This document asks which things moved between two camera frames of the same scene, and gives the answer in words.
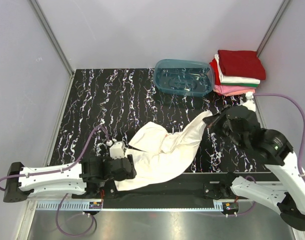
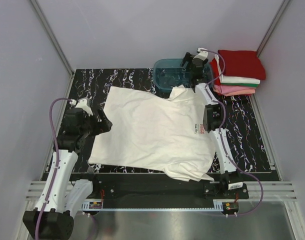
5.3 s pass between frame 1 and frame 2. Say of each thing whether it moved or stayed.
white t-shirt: moved
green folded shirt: stayed
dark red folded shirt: stayed
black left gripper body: moved
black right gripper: moved
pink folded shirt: stayed
